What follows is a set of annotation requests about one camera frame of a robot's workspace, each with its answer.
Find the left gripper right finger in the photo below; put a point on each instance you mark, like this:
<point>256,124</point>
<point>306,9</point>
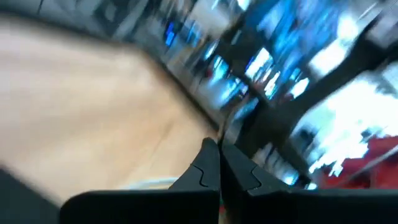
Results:
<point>295,208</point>

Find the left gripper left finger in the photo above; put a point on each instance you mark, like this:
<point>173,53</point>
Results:
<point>140,208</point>

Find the red storage bins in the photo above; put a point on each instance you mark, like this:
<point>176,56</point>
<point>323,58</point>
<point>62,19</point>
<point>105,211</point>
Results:
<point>373,161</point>

